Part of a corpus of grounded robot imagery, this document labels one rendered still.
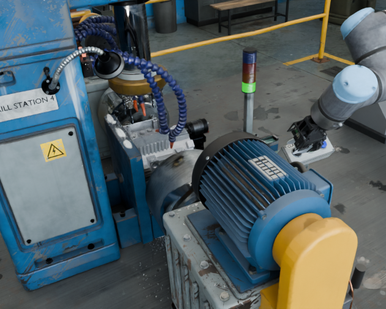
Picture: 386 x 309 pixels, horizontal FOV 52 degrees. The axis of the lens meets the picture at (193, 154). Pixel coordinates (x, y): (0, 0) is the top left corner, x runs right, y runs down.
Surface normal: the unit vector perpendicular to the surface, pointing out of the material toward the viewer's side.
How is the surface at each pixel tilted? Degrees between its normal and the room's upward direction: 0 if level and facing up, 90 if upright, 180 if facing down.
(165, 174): 36
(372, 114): 90
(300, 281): 90
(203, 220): 0
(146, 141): 90
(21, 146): 90
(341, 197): 0
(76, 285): 0
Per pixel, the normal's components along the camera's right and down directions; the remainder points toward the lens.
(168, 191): -0.70, -0.38
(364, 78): 0.11, -0.41
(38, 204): 0.42, 0.47
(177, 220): -0.05, -0.84
